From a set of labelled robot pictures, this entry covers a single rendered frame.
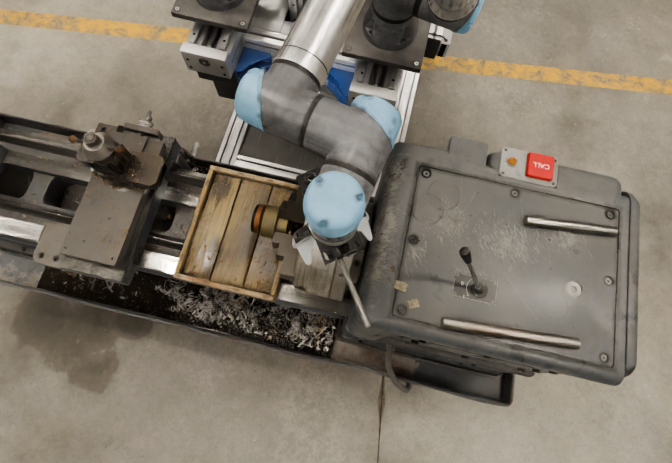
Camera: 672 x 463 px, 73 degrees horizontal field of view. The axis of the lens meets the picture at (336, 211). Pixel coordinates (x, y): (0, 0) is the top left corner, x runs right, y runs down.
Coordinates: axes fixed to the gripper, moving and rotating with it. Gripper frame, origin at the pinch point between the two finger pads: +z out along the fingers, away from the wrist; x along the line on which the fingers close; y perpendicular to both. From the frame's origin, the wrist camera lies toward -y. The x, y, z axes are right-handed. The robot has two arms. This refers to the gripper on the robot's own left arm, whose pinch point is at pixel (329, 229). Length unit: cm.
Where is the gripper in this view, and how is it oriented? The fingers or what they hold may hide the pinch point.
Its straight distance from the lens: 89.3
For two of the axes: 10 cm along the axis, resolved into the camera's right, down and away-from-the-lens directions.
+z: -0.1, 2.0, 9.8
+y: 3.7, 9.1, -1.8
